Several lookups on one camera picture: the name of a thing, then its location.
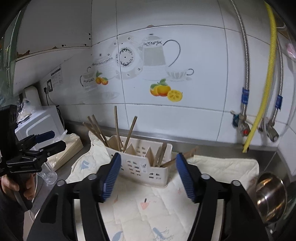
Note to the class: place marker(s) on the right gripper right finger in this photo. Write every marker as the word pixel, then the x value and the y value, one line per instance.
pixel 240 221

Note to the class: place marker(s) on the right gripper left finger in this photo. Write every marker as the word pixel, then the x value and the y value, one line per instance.
pixel 56 218

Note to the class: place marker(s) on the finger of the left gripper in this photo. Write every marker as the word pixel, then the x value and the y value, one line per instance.
pixel 44 136
pixel 53 149

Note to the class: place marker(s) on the wooden chopstick bundle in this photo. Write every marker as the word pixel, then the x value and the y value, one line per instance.
pixel 96 131
pixel 156 157

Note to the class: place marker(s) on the wooden chopstick vertical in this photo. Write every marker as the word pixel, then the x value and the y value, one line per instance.
pixel 130 133

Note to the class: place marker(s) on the wooden chopstick long diagonal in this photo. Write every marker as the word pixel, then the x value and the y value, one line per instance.
pixel 161 156

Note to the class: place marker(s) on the white plastic storage box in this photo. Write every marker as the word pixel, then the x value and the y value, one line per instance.
pixel 41 121

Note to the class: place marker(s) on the clear glass cup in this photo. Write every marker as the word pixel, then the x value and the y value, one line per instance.
pixel 48 174

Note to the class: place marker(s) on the stainless steel pot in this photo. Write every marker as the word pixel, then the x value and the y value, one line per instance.
pixel 270 197

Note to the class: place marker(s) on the white appliance behind box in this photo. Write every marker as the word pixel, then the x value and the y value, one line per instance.
pixel 31 94

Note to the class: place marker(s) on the white quilted patterned mat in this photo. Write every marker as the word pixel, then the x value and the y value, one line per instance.
pixel 143 212

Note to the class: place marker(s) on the steel angle valve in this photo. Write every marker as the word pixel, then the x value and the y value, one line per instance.
pixel 267 126

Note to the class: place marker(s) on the beige plastic utensil holder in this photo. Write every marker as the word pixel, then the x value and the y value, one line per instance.
pixel 137 162

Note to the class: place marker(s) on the green cabinet door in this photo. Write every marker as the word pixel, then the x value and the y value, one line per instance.
pixel 8 56

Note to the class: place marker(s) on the wall power socket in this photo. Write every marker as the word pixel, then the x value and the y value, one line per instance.
pixel 49 86

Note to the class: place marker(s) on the white wall label sticker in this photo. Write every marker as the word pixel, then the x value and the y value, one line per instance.
pixel 57 77

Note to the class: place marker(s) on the red handle water valve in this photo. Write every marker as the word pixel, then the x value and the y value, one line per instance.
pixel 239 122

